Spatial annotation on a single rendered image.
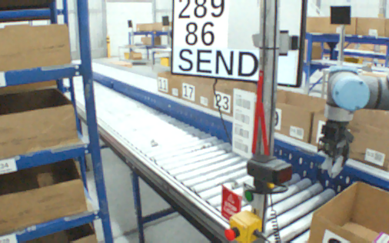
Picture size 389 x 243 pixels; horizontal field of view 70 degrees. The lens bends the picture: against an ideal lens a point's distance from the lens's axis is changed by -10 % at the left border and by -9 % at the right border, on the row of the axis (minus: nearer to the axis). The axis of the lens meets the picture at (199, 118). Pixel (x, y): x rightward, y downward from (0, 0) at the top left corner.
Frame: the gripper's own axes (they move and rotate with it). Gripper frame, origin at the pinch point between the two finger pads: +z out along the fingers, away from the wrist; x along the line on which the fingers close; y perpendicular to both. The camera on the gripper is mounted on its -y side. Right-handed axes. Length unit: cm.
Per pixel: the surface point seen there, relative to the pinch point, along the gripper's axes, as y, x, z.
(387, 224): -6.0, 20.6, 13.7
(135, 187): 27, -109, 45
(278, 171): 36.4, 4.4, -14.1
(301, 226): 9.2, -3.9, 19.9
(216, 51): 26, -33, -40
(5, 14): 85, -117, -58
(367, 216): -5.8, 13.3, 13.9
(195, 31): 29, -41, -46
